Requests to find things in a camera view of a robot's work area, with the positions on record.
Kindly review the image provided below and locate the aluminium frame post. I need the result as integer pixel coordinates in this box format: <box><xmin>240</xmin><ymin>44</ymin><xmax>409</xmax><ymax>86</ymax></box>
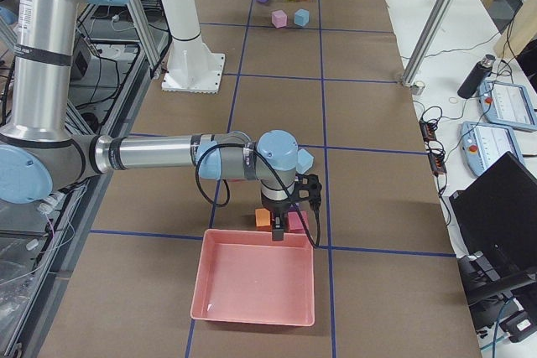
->
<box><xmin>400</xmin><ymin>0</ymin><xmax>454</xmax><ymax>87</ymax></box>

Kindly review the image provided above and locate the teach pendant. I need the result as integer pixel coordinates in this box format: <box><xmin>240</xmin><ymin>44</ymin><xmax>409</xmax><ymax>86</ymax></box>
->
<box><xmin>477</xmin><ymin>80</ymin><xmax>536</xmax><ymax>132</ymax></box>
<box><xmin>461</xmin><ymin>121</ymin><xmax>524</xmax><ymax>177</ymax></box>

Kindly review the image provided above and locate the orange foam block near tray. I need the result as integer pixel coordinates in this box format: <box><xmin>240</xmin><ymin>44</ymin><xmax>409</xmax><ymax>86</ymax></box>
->
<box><xmin>255</xmin><ymin>208</ymin><xmax>271</xmax><ymax>231</ymax></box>

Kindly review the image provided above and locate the light blue foam block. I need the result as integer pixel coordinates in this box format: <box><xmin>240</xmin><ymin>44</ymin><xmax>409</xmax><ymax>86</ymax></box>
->
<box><xmin>294</xmin><ymin>9</ymin><xmax>310</xmax><ymax>28</ymax></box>
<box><xmin>296</xmin><ymin>148</ymin><xmax>315</xmax><ymax>174</ymax></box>

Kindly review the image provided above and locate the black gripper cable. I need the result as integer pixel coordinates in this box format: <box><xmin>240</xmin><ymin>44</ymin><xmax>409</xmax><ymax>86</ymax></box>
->
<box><xmin>195</xmin><ymin>143</ymin><xmax>322</xmax><ymax>249</ymax></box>

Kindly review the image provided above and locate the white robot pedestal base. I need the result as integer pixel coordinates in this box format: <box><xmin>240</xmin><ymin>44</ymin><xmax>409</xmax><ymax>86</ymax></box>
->
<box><xmin>161</xmin><ymin>0</ymin><xmax>226</xmax><ymax>94</ymax></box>

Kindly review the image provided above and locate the lower teach pendant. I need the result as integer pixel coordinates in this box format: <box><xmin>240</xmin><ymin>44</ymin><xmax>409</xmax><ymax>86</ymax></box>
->
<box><xmin>461</xmin><ymin>121</ymin><xmax>524</xmax><ymax>177</ymax></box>

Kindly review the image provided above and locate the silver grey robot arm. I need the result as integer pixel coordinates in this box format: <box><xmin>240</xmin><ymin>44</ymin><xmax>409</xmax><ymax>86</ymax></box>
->
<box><xmin>1</xmin><ymin>0</ymin><xmax>321</xmax><ymax>241</ymax></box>

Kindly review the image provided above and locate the magenta foam block near tray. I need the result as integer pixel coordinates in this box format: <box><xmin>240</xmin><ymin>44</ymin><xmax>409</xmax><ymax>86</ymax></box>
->
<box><xmin>288</xmin><ymin>210</ymin><xmax>309</xmax><ymax>234</ymax></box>

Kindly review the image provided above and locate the black laptop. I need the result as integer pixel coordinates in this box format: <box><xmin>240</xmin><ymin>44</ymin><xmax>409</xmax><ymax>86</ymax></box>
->
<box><xmin>448</xmin><ymin>150</ymin><xmax>537</xmax><ymax>267</ymax></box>

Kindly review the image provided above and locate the pink plastic tray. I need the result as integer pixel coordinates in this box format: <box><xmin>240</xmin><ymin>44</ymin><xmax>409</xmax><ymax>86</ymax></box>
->
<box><xmin>190</xmin><ymin>229</ymin><xmax>315</xmax><ymax>327</ymax></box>

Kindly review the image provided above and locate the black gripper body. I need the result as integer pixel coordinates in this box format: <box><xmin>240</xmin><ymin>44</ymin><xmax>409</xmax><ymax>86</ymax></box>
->
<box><xmin>261</xmin><ymin>174</ymin><xmax>322</xmax><ymax>216</ymax></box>

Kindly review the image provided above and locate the black water bottle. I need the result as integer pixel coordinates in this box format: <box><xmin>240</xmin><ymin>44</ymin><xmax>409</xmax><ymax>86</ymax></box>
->
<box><xmin>457</xmin><ymin>54</ymin><xmax>496</xmax><ymax>99</ymax></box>

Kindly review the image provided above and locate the light purple foam block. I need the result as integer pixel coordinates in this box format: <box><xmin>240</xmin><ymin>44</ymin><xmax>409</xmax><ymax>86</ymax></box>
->
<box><xmin>271</xmin><ymin>10</ymin><xmax>288</xmax><ymax>29</ymax></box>

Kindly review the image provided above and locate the upper teach pendant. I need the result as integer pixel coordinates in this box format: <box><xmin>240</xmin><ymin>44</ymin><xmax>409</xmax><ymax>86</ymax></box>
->
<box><xmin>477</xmin><ymin>80</ymin><xmax>536</xmax><ymax>132</ymax></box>

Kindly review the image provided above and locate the black orange connector strip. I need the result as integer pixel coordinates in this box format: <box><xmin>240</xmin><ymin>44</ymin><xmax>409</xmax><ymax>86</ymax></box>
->
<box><xmin>419</xmin><ymin>119</ymin><xmax>447</xmax><ymax>177</ymax></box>

